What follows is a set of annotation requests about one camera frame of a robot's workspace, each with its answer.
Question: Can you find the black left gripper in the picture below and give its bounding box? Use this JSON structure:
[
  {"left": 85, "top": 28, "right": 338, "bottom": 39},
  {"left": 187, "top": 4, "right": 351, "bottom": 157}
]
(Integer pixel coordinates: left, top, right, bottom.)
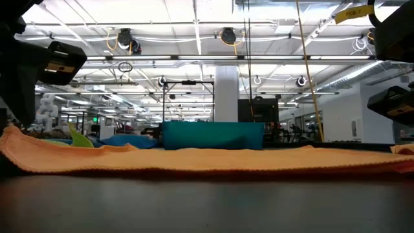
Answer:
[{"left": 0, "top": 34, "right": 49, "bottom": 128}]

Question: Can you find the orange microfiber towel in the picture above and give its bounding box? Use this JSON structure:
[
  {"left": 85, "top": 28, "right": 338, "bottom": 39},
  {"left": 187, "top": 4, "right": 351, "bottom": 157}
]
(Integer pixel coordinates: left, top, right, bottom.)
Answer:
[
  {"left": 0, "top": 124, "right": 414, "bottom": 174},
  {"left": 390, "top": 143, "right": 414, "bottom": 156}
]

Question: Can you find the green microfiber towel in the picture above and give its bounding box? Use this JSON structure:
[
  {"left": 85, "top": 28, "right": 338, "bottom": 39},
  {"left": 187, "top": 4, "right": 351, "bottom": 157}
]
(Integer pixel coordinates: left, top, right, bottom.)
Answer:
[{"left": 43, "top": 122, "right": 94, "bottom": 149}]

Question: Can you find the blue microfiber towel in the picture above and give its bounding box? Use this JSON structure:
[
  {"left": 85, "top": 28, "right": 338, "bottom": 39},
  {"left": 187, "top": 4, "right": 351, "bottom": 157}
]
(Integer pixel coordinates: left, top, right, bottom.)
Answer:
[{"left": 48, "top": 134, "right": 158, "bottom": 150}]

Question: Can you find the white humanoid robot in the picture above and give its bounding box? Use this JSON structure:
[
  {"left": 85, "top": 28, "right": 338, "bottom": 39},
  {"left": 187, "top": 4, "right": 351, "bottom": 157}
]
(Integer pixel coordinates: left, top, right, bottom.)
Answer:
[{"left": 34, "top": 93, "right": 60, "bottom": 133}]

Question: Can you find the blue plastic bin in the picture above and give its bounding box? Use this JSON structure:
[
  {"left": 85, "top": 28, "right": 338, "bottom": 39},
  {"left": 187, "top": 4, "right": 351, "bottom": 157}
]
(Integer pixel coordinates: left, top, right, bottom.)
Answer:
[{"left": 161, "top": 121, "right": 265, "bottom": 151}]

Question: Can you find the long ceiling light strip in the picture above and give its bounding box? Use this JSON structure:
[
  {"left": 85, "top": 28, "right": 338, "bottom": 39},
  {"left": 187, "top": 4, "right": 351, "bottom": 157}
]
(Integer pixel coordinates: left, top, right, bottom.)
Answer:
[{"left": 86, "top": 54, "right": 372, "bottom": 61}]

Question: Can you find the white building column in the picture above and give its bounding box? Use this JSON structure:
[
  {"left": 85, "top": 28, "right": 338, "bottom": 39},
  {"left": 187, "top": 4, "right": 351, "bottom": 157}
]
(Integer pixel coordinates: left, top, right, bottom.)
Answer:
[{"left": 213, "top": 65, "right": 240, "bottom": 123}]

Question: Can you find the black cabinet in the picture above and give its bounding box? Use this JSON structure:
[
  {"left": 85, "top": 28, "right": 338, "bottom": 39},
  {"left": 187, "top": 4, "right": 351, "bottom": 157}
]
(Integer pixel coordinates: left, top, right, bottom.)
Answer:
[{"left": 237, "top": 97, "right": 280, "bottom": 124}]

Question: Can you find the yellow label tag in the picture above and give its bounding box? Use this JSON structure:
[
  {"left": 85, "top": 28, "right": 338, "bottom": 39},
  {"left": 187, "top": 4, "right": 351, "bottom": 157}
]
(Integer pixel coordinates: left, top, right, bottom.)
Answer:
[{"left": 334, "top": 4, "right": 376, "bottom": 25}]

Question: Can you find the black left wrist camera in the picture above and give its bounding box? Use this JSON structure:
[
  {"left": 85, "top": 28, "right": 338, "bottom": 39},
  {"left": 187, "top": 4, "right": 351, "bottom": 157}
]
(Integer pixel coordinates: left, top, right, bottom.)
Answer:
[{"left": 38, "top": 41, "right": 88, "bottom": 86}]

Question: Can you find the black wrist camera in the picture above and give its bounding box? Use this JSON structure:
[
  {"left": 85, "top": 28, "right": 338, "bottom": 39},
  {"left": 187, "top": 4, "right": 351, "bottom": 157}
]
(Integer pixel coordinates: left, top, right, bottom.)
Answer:
[
  {"left": 38, "top": 41, "right": 88, "bottom": 86},
  {"left": 367, "top": 85, "right": 414, "bottom": 128}
]

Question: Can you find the black hanging cable ring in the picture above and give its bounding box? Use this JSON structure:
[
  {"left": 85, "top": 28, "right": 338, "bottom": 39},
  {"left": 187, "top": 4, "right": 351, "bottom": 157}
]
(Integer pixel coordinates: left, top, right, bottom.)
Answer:
[{"left": 117, "top": 61, "right": 134, "bottom": 73}]

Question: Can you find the black metal frame rig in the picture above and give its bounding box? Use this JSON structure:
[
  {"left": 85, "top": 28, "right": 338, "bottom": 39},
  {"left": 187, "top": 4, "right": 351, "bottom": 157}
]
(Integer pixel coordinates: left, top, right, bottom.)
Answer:
[{"left": 161, "top": 80, "right": 216, "bottom": 123}]

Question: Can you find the black hanging cable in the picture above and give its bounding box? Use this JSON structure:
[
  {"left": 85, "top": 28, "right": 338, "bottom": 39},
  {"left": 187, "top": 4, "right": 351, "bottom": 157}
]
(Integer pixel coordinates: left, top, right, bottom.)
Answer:
[{"left": 241, "top": 0, "right": 257, "bottom": 123}]

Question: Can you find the silver ventilation duct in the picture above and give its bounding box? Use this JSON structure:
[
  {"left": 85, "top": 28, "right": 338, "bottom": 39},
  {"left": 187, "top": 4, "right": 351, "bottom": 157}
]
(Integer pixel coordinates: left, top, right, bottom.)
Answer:
[{"left": 315, "top": 60, "right": 394, "bottom": 91}]

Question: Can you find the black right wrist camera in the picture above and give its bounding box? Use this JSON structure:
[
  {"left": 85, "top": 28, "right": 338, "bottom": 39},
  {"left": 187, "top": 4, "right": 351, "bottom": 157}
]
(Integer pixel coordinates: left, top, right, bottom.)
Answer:
[{"left": 367, "top": 85, "right": 414, "bottom": 128}]

